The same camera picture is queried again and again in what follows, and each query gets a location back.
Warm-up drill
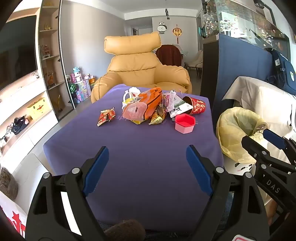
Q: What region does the white shelf unit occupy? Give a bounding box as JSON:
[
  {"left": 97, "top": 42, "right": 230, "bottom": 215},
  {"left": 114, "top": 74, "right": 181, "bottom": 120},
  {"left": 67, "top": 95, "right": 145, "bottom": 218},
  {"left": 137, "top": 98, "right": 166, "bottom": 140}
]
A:
[{"left": 0, "top": 7, "right": 58, "bottom": 158}]

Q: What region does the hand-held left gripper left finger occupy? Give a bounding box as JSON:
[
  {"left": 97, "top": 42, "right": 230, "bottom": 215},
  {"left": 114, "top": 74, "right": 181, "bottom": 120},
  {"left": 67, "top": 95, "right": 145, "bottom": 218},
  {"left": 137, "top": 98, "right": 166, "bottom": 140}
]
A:
[{"left": 26, "top": 146, "right": 110, "bottom": 241}]

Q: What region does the pastel toy box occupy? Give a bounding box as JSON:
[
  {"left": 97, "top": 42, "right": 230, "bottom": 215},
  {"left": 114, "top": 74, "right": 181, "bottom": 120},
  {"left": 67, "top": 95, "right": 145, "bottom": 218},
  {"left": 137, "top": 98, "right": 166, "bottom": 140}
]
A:
[{"left": 74, "top": 80, "right": 92, "bottom": 102}]

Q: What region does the orange snack bag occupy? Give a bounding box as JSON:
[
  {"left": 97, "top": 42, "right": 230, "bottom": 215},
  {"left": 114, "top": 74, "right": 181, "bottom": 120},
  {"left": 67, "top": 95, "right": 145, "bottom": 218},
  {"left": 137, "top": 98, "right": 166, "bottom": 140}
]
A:
[{"left": 136, "top": 88, "right": 163, "bottom": 121}]

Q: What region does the black tank lamp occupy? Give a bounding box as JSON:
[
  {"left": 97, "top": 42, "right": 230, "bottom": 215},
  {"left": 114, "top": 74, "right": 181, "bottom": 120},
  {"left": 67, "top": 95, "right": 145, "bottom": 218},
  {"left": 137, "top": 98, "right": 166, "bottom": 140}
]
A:
[{"left": 253, "top": 0, "right": 276, "bottom": 24}]

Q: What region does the red paper cup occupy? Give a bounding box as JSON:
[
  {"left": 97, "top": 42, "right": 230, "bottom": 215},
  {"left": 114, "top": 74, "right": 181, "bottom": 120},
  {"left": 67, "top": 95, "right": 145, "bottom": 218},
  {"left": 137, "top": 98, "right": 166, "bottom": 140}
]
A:
[{"left": 183, "top": 96, "right": 206, "bottom": 115}]

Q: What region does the white dining chair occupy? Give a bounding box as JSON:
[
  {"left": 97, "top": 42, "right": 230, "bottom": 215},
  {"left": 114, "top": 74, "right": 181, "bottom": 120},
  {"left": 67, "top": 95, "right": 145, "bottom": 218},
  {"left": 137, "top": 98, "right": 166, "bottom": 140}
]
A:
[{"left": 185, "top": 50, "right": 204, "bottom": 77}]

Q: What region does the television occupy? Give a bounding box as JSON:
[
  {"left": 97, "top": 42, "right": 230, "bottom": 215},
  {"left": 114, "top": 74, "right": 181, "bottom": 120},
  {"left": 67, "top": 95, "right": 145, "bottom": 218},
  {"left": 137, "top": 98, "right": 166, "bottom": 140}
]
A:
[{"left": 0, "top": 15, "right": 38, "bottom": 91}]

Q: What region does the red snack wrapper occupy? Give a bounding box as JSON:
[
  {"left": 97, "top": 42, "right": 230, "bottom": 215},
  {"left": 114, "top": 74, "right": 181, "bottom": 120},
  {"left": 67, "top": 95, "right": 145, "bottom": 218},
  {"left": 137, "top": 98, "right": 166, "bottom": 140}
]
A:
[{"left": 97, "top": 107, "right": 116, "bottom": 127}]

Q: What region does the purple tablecloth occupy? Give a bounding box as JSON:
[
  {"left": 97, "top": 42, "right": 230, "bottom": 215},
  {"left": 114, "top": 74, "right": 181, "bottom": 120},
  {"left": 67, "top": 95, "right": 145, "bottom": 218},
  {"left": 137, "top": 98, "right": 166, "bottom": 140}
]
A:
[{"left": 43, "top": 84, "right": 224, "bottom": 232}]

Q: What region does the brown patterned cushion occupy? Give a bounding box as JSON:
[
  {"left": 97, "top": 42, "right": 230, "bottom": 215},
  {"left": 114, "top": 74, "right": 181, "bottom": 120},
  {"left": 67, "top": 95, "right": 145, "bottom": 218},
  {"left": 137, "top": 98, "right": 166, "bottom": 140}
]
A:
[{"left": 0, "top": 167, "right": 18, "bottom": 201}]

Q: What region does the clear bag with red contents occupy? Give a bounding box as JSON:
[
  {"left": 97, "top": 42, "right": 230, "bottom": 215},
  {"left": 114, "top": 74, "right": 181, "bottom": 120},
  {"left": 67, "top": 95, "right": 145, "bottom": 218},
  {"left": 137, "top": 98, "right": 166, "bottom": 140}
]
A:
[{"left": 122, "top": 102, "right": 148, "bottom": 123}]

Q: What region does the white printed wrapper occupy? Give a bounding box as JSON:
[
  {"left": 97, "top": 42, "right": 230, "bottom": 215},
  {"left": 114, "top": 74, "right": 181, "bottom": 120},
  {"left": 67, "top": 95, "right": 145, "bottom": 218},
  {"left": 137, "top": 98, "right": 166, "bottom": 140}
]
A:
[{"left": 169, "top": 102, "right": 193, "bottom": 118}]

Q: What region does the navy backpack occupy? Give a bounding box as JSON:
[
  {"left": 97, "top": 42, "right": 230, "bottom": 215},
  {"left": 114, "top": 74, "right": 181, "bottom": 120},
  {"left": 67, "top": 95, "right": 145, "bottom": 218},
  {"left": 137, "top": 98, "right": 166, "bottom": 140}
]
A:
[{"left": 265, "top": 47, "right": 296, "bottom": 95}]

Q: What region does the glass display cabinet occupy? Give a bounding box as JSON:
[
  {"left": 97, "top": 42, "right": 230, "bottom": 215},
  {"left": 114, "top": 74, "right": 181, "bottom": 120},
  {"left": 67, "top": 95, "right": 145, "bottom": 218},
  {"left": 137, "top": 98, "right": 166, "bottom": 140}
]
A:
[{"left": 37, "top": 0, "right": 77, "bottom": 121}]

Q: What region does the yellow leather armchair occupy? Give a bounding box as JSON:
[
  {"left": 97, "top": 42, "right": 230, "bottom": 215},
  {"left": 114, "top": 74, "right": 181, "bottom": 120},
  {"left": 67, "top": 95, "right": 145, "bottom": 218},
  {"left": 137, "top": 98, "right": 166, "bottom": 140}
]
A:
[{"left": 91, "top": 32, "right": 192, "bottom": 103}]

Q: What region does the white trash bin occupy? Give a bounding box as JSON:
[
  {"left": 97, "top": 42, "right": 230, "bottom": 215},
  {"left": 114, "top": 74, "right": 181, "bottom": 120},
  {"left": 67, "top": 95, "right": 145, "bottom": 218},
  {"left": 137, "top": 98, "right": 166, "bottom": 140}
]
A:
[{"left": 223, "top": 159, "right": 258, "bottom": 183}]

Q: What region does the fish tank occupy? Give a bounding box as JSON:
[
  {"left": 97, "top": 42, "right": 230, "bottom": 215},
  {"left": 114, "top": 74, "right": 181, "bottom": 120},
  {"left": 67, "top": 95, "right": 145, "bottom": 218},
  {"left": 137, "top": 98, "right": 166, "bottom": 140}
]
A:
[{"left": 200, "top": 0, "right": 290, "bottom": 50}]

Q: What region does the pink cartoon packet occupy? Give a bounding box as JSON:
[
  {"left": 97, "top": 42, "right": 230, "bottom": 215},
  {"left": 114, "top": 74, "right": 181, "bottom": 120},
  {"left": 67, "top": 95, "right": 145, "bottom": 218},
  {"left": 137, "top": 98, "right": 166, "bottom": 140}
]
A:
[{"left": 163, "top": 91, "right": 178, "bottom": 112}]

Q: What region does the black handbag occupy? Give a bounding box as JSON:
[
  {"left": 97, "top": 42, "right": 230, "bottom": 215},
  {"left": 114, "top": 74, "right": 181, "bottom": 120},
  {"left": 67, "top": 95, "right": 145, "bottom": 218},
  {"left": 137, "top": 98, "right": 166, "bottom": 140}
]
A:
[{"left": 11, "top": 116, "right": 30, "bottom": 135}]

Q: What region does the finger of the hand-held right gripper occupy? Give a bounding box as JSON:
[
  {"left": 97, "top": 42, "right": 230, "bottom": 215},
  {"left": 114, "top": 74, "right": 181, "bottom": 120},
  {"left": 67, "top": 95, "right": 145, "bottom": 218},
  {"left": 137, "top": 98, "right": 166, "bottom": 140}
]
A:
[
  {"left": 242, "top": 136, "right": 296, "bottom": 173},
  {"left": 263, "top": 129, "right": 296, "bottom": 163}
]

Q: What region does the brown fuzzy cloth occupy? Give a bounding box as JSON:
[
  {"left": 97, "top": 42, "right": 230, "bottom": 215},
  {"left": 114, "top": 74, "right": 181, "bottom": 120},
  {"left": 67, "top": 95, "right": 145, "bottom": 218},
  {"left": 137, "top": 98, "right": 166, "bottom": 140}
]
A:
[{"left": 104, "top": 220, "right": 146, "bottom": 241}]

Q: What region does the red white bag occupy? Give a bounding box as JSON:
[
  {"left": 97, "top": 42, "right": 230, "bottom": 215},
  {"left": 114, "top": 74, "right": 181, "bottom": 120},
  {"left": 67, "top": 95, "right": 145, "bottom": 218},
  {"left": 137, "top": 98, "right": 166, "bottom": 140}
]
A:
[{"left": 0, "top": 197, "right": 27, "bottom": 239}]

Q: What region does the panda wall clock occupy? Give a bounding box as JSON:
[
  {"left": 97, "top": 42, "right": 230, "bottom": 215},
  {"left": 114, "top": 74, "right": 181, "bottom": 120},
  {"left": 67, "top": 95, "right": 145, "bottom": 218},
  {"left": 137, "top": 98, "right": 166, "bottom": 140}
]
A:
[{"left": 157, "top": 21, "right": 168, "bottom": 35}]

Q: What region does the black cabinet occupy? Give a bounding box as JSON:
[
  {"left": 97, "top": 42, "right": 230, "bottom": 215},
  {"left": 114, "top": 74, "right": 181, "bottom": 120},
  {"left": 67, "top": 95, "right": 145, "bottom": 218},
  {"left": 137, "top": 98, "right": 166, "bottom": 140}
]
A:
[{"left": 202, "top": 42, "right": 219, "bottom": 98}]

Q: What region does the pink toy castle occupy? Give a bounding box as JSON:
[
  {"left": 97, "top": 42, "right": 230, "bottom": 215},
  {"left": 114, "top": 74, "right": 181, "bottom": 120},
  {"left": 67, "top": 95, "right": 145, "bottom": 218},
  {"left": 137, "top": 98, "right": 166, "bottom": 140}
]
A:
[{"left": 70, "top": 67, "right": 83, "bottom": 83}]

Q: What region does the yellow box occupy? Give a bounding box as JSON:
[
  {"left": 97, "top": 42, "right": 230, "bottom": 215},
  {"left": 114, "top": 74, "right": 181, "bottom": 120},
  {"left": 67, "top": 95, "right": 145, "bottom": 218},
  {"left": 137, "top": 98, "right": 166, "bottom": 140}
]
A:
[{"left": 26, "top": 97, "right": 47, "bottom": 120}]

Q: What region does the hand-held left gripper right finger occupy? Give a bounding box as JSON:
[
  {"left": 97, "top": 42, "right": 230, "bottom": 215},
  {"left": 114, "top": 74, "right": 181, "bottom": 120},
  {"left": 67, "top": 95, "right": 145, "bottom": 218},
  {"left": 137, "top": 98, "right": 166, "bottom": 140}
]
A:
[{"left": 186, "top": 145, "right": 270, "bottom": 241}]

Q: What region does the blue cloth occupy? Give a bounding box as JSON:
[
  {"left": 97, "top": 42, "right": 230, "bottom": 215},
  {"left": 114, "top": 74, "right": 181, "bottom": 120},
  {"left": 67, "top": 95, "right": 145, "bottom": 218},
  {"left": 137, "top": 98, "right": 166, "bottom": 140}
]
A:
[{"left": 213, "top": 34, "right": 277, "bottom": 114}]

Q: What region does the brown draped chair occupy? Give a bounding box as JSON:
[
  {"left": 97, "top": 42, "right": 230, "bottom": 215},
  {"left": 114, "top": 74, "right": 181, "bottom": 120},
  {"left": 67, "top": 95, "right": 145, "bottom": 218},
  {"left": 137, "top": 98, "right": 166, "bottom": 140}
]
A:
[{"left": 155, "top": 44, "right": 183, "bottom": 67}]

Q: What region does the noodle wrapper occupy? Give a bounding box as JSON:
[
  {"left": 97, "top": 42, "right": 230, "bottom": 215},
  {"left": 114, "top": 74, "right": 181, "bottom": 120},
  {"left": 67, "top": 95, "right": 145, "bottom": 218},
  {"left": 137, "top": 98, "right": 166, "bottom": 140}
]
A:
[{"left": 148, "top": 105, "right": 166, "bottom": 126}]

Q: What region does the red hexagonal box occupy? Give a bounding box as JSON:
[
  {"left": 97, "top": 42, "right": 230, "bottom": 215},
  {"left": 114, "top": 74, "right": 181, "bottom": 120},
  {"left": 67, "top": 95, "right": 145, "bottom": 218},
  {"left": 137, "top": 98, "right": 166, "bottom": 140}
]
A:
[{"left": 174, "top": 113, "right": 196, "bottom": 135}]

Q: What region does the red hanging ornament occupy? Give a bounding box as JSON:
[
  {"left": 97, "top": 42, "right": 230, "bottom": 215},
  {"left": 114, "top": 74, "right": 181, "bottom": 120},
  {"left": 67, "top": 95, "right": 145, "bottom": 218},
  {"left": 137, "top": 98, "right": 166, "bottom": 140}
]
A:
[{"left": 172, "top": 24, "right": 182, "bottom": 44}]

